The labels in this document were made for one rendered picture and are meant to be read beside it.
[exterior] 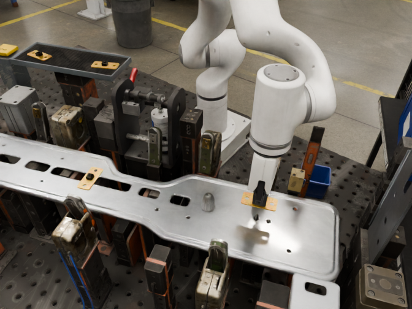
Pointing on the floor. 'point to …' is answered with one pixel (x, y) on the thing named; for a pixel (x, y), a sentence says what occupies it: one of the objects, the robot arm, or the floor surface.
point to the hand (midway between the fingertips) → (260, 194)
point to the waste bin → (132, 22)
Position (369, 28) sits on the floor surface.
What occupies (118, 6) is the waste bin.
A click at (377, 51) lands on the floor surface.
